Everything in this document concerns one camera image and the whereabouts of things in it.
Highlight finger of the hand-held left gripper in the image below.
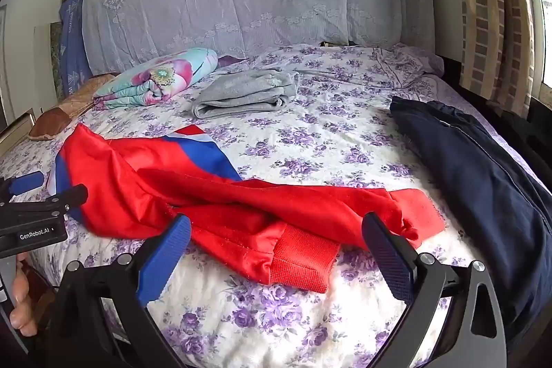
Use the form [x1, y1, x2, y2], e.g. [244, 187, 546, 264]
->
[0, 172, 45, 200]
[47, 184, 89, 219]

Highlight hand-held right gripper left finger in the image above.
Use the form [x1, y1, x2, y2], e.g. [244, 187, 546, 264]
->
[45, 215, 193, 368]

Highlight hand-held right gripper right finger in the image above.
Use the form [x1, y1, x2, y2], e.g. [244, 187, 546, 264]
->
[361, 212, 507, 368]

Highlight red striped shirt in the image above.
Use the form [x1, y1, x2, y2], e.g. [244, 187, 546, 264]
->
[47, 123, 446, 293]

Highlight navy blue pants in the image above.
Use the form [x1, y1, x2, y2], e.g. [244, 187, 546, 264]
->
[389, 96, 552, 351]

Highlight folded grey pants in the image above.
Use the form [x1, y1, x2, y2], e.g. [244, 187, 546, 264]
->
[191, 67, 301, 119]

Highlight person's left hand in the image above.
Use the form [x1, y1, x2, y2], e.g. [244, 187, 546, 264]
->
[9, 253, 40, 338]

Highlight brown satin pillow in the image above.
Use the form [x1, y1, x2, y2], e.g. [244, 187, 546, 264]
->
[28, 72, 121, 142]

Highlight green patterned board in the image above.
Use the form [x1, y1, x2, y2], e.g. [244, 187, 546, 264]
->
[49, 22, 66, 102]

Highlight purple floral bed sheet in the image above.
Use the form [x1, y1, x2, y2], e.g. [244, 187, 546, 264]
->
[0, 42, 545, 368]

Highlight blue printed bedding bag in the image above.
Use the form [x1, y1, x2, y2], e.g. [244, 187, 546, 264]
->
[58, 0, 94, 98]

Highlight folded floral teal blanket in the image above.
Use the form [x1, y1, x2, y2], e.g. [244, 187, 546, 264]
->
[92, 47, 219, 111]

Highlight purple floral pillow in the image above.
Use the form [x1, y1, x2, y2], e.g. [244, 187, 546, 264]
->
[372, 44, 446, 89]

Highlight dark purple cloth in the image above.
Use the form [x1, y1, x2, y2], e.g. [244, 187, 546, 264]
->
[217, 54, 249, 72]

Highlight beige checked curtain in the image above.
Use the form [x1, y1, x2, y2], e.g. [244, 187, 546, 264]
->
[452, 0, 545, 119]

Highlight window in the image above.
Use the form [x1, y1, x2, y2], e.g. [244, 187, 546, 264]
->
[534, 0, 552, 89]

